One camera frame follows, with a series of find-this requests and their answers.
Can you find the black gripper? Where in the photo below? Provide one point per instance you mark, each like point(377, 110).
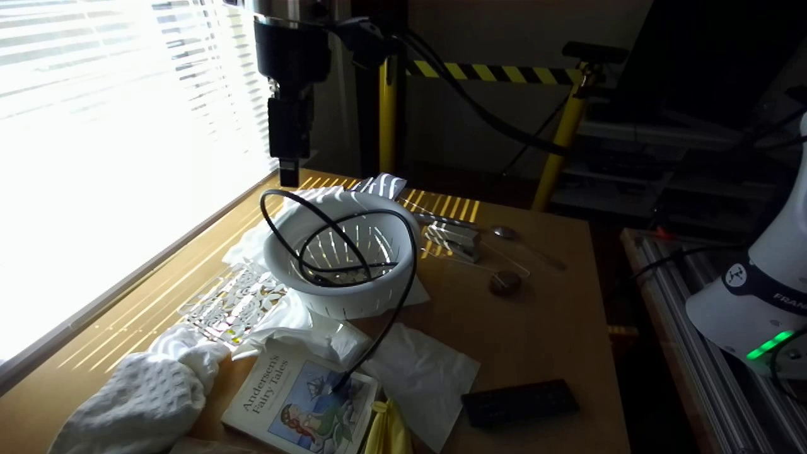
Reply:
point(291, 51)

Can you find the aluminium robot base platform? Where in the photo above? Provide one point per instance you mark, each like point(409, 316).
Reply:
point(714, 394)

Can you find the white colander basket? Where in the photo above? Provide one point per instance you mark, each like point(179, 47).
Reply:
point(354, 298)

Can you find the white printed cloth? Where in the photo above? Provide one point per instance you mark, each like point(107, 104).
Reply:
point(242, 298)

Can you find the large white window blinds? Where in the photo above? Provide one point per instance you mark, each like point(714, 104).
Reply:
point(109, 153)

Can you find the yellow black barrier tape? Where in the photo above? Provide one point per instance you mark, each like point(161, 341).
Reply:
point(496, 72)

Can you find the metal spoon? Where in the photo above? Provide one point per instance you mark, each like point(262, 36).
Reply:
point(504, 233)

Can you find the small brown round object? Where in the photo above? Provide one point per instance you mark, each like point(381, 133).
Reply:
point(504, 283)

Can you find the illustrated fairy tales book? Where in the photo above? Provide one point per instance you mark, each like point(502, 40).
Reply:
point(286, 394)

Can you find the white paper napkin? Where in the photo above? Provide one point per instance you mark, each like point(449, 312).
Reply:
point(425, 374)

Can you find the white knit towel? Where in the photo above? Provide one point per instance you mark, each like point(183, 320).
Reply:
point(143, 404)

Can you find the yellow object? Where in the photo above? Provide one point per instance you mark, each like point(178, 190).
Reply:
point(387, 429)

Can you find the black remote control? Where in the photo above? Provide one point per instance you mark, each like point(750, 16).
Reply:
point(517, 403)

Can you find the black monitor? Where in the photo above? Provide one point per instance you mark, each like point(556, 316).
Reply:
point(714, 59)

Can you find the straight yellow post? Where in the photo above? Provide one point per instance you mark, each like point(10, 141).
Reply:
point(387, 117)

